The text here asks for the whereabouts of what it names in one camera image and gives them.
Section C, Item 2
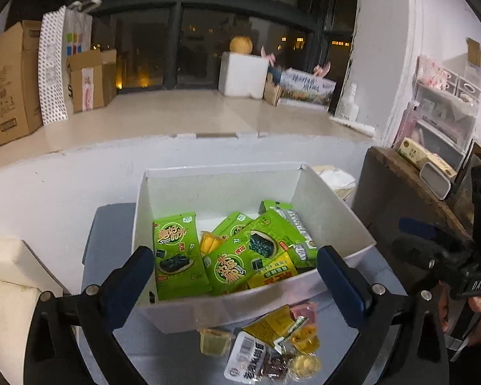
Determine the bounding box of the clear plastic container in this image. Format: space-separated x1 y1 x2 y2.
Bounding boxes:
457 140 481 233

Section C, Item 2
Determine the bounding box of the yellow jelly cup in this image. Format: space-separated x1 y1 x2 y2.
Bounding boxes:
199 328 232 357
291 327 321 354
199 230 227 267

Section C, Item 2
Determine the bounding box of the pink floral pouch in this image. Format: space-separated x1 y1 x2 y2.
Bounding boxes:
417 55 458 89

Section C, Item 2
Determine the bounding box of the black window frame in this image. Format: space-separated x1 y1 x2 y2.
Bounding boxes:
8 0 363 93

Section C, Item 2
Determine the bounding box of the white snack packet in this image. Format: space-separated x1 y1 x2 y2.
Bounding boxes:
224 331 267 383

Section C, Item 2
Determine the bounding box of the stone topped dark cabinet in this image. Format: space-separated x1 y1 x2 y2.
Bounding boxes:
353 146 477 341

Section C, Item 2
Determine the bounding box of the grey tablecloth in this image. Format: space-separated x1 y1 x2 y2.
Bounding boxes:
80 204 401 385

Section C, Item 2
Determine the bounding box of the green seaweed snack packet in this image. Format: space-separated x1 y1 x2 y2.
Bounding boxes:
218 211 254 238
152 214 213 301
246 210 319 269
204 244 283 295
260 200 317 263

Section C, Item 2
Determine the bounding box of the white cardboard box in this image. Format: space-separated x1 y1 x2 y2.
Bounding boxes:
131 161 376 334

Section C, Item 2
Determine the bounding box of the white foam box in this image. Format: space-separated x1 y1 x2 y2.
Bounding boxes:
218 51 270 100

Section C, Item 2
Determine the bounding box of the landscape printed carton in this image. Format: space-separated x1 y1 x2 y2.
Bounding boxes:
278 68 337 109

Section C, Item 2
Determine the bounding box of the white tube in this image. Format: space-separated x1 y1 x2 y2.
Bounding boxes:
331 116 375 137

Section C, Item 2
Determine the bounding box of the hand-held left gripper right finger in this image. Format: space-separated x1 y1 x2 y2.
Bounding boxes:
316 245 450 385

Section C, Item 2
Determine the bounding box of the clear packet of brown snacks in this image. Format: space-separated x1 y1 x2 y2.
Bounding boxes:
260 349 295 383

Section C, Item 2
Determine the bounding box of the round golden jelly cup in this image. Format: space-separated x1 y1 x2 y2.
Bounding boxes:
287 352 322 381

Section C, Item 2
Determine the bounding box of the clear drawer organizer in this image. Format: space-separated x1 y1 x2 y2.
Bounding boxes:
393 54 481 165

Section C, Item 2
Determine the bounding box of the white alarm clock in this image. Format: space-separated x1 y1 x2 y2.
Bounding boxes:
419 161 452 200

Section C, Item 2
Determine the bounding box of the cream leather sofa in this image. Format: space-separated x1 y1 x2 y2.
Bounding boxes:
0 235 77 385

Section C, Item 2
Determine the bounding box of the yellow packet with red print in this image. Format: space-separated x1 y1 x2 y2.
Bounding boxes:
246 252 299 289

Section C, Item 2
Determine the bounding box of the olive yellow snack packet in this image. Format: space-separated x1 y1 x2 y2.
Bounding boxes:
241 304 308 347

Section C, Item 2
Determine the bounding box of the small brown carton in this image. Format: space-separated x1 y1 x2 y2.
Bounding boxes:
263 82 283 107

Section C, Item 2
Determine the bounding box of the small open cardboard box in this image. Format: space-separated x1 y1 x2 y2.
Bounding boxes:
67 49 118 113

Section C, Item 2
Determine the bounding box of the yellow pomelo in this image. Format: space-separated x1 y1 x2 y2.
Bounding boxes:
229 36 254 55

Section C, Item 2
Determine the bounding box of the white paper shopping bag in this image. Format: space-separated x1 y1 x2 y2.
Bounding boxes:
38 0 94 126

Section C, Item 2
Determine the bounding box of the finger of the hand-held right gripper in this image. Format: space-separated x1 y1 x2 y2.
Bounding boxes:
392 236 466 275
398 217 468 251

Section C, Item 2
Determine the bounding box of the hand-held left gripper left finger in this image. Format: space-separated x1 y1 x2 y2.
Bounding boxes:
24 245 156 385

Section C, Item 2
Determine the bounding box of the pink jelly cup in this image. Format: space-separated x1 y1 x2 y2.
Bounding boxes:
289 302 318 325

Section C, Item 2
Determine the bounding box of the large brown cardboard box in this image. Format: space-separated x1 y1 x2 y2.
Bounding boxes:
0 20 45 148

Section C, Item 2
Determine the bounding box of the white plastic bottle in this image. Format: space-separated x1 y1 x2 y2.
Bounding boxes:
337 83 359 121

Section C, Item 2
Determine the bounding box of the pale yellow carton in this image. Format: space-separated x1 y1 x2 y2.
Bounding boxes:
397 137 458 181

